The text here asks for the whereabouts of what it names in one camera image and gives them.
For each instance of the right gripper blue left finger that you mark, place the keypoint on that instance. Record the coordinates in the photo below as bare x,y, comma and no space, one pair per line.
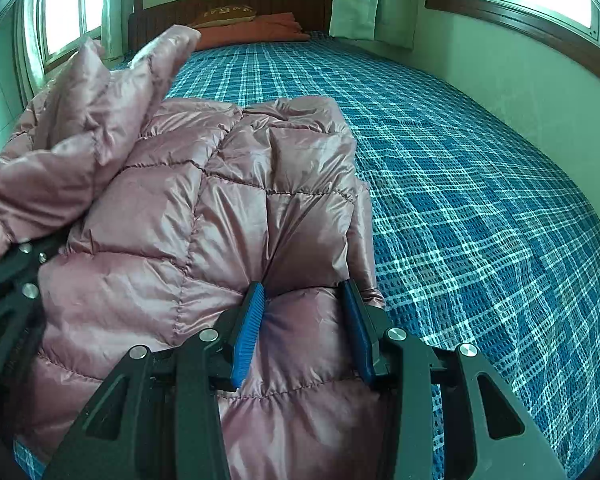
156,415

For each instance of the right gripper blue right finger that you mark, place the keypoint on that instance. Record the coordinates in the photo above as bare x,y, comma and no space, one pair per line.
488,432

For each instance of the pink quilted down jacket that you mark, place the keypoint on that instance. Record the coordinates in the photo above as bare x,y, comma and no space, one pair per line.
174,207

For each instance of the blue plaid bed sheet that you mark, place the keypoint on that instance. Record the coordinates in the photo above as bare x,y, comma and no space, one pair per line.
477,235

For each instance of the left window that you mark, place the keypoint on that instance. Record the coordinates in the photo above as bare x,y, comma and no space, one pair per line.
53,29

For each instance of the green curtain beside headboard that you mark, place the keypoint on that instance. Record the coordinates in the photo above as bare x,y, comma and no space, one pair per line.
114,30

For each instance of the brown patterned small cushion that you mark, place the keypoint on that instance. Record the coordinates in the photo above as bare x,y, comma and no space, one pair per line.
224,15

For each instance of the orange red pillow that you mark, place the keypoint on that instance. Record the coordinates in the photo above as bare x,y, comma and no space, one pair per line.
280,27

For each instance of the right window wooden frame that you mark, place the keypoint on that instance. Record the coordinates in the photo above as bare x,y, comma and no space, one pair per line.
530,5

